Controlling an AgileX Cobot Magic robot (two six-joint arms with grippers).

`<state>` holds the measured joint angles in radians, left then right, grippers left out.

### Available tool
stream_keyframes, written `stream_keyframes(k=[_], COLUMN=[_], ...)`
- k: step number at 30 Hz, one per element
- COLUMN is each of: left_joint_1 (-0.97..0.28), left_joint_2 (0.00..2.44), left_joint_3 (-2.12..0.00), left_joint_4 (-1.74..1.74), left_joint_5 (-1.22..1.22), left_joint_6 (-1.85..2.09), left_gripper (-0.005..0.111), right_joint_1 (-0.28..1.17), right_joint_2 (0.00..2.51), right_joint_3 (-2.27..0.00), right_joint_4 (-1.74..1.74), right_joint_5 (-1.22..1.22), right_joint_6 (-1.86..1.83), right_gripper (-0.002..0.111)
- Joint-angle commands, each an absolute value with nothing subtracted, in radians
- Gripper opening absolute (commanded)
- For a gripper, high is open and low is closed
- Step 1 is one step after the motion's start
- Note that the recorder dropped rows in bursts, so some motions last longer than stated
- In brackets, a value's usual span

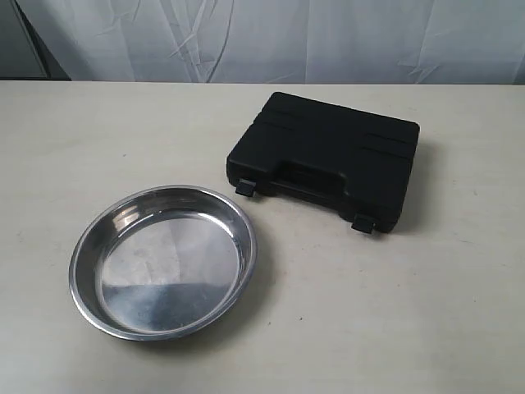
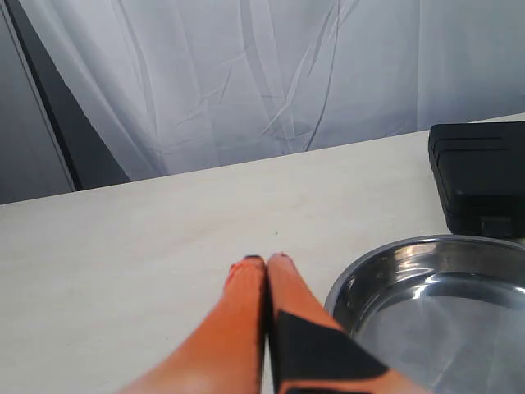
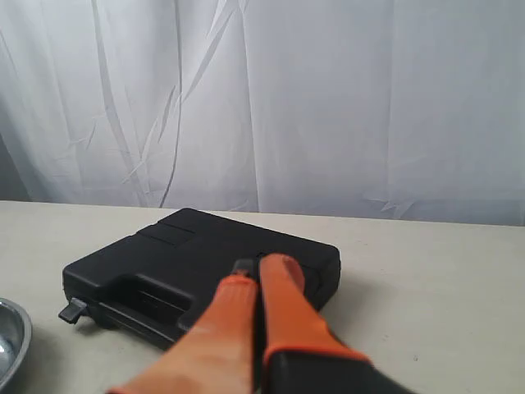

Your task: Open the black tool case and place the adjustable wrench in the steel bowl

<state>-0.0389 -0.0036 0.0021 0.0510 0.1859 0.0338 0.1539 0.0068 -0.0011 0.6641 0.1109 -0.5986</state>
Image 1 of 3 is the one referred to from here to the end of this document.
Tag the black plastic tool case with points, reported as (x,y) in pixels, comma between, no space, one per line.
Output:
(355,163)

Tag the round stainless steel tray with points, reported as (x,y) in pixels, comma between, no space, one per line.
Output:
(163,263)

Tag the white backdrop curtain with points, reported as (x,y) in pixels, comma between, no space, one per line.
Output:
(285,42)

